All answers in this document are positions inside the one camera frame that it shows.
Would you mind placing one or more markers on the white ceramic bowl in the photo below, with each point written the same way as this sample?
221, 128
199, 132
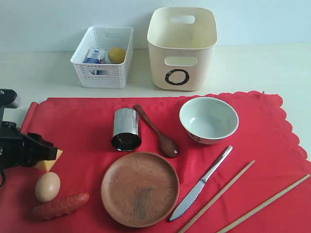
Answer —
208, 120

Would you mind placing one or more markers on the black wrist camera on left gripper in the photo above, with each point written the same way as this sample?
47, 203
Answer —
8, 99

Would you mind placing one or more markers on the steel table knife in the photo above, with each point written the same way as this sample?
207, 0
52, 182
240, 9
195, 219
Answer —
190, 198

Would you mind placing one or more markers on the left wooden chopstick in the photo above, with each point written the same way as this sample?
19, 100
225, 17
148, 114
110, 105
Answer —
216, 197

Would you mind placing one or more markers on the cream plastic bin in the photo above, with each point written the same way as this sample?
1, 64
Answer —
181, 41

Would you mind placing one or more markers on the yellow cheese wedge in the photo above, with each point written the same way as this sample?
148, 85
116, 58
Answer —
46, 165

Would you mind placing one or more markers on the shiny steel cup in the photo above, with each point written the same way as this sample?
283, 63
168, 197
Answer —
126, 130

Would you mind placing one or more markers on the red sausage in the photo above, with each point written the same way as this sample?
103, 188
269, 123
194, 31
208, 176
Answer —
60, 207

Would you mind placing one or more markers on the yellow lemon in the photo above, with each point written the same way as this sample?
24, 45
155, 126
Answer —
116, 55

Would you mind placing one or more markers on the brown wooden plate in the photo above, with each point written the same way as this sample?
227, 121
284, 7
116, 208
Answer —
140, 189

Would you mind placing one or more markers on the brown wooden spoon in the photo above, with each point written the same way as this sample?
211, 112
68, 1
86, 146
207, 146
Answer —
167, 145

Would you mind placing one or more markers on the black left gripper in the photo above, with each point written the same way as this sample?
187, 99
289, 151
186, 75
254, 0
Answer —
13, 150

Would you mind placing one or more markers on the red scalloped table cloth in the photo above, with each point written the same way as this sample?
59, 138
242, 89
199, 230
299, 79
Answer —
82, 129

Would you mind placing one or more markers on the wooden chopstick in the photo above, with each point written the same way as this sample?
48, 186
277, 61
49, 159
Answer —
216, 197
263, 205

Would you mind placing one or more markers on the right wooden chopstick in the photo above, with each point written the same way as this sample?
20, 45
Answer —
263, 205

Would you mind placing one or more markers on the white perforated plastic basket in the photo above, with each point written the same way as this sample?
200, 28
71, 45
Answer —
108, 74

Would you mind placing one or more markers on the brown egg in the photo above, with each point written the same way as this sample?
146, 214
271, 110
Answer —
47, 187

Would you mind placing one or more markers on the blue white milk carton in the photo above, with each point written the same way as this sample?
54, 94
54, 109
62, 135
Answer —
95, 56

